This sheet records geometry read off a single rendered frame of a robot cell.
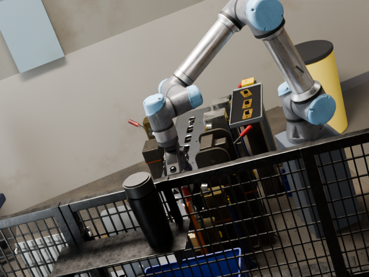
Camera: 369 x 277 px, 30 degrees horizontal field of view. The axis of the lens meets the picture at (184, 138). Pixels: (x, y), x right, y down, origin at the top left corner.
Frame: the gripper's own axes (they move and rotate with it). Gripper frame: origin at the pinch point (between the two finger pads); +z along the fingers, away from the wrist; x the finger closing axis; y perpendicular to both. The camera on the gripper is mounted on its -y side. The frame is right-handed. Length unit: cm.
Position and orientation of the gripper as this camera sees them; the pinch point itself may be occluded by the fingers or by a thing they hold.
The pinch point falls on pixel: (185, 190)
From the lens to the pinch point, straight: 239.4
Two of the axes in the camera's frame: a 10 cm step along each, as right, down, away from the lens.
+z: 3.1, 8.6, 4.0
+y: 1.0, -4.5, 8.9
